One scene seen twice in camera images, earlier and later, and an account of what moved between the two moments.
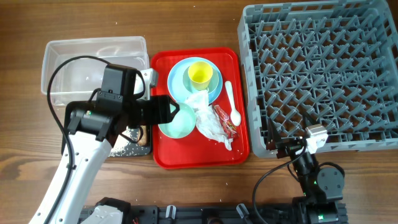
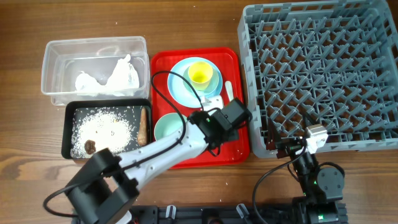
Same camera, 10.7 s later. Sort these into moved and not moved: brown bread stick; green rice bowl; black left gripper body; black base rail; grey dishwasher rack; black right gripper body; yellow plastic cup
Moved: black left gripper body; green rice bowl
Not moved: yellow plastic cup; brown bread stick; black base rail; grey dishwasher rack; black right gripper body
